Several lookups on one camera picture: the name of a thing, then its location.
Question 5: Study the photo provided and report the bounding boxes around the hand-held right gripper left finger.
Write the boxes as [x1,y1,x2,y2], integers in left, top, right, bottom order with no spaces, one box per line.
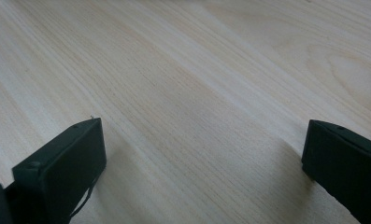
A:
[11,117,107,224]

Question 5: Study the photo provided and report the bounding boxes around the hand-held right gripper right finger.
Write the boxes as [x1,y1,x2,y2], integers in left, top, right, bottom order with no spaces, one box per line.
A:
[301,119,371,224]

